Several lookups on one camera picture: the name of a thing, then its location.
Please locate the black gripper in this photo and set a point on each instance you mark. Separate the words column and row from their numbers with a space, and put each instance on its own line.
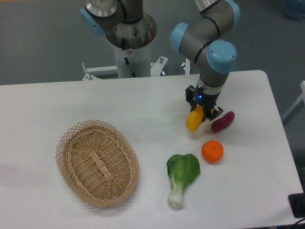
column 198, row 96

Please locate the yellow orange mango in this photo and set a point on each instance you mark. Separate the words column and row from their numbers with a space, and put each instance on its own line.
column 195, row 118

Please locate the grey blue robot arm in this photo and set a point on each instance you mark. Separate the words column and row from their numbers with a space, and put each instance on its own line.
column 199, row 43

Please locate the purple sweet potato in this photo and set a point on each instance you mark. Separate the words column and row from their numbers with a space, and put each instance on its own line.
column 222, row 123

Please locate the orange mandarin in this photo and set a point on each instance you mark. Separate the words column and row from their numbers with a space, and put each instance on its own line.
column 212, row 151

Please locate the green bok choy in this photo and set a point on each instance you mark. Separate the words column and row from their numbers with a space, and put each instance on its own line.
column 182, row 171

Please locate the woven wicker basket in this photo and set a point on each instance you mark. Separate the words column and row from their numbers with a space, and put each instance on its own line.
column 97, row 163

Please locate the blue water bottle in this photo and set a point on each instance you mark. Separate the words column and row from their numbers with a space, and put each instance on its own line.
column 294, row 9

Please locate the black device at table edge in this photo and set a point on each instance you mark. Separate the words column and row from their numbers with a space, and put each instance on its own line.
column 297, row 204

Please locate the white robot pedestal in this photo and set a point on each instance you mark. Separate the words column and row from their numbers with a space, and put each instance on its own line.
column 132, row 48

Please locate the white furniture frame right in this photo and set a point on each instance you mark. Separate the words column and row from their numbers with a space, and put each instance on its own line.
column 295, row 107

